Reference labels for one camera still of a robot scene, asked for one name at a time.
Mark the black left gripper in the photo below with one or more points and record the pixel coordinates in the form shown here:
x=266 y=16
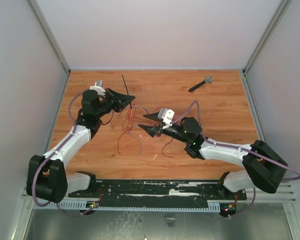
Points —
x=120 y=100

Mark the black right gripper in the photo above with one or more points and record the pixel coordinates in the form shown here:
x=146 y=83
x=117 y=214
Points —
x=159 y=127

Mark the black zip tie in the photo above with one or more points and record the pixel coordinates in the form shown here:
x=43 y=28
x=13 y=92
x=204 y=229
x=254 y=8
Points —
x=126 y=88

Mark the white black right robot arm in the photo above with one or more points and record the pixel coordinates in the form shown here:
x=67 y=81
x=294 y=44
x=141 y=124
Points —
x=262 y=167

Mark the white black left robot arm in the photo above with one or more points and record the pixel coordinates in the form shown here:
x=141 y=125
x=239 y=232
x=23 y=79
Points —
x=46 y=177

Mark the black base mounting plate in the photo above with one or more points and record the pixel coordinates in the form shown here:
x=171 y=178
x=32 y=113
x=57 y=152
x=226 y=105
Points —
x=159 y=193

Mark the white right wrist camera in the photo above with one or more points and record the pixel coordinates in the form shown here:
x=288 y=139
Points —
x=165 y=116

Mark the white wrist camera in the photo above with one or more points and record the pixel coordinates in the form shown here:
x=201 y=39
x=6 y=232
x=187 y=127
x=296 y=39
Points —
x=98 y=87
x=165 y=116

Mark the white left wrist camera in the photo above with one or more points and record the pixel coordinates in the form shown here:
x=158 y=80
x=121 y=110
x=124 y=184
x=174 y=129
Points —
x=98 y=87

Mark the adjustable wrench black handle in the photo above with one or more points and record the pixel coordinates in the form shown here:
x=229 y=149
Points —
x=208 y=79

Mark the grey slotted cable duct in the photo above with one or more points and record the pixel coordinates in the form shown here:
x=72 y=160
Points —
x=107 y=205

